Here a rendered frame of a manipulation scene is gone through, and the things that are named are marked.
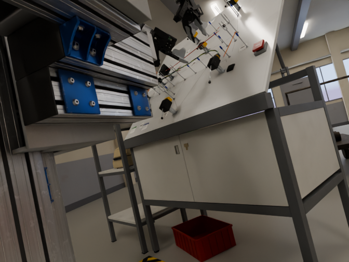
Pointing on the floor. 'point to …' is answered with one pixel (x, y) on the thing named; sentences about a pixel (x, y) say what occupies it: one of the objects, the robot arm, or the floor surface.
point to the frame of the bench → (285, 171)
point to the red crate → (204, 237)
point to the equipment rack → (137, 212)
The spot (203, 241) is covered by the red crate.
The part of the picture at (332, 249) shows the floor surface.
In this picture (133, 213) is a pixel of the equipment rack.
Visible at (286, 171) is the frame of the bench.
